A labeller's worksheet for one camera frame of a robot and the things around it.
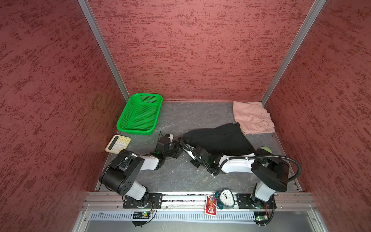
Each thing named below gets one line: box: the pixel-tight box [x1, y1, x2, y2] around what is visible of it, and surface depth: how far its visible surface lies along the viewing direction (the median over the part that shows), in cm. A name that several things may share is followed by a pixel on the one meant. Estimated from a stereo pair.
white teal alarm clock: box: [215, 188, 236, 210], surface depth 73 cm
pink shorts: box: [232, 101, 276, 135], surface depth 109 cm
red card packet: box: [204, 194, 218, 217], surface depth 72 cm
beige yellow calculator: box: [105, 134, 132, 155], surface depth 96 cm
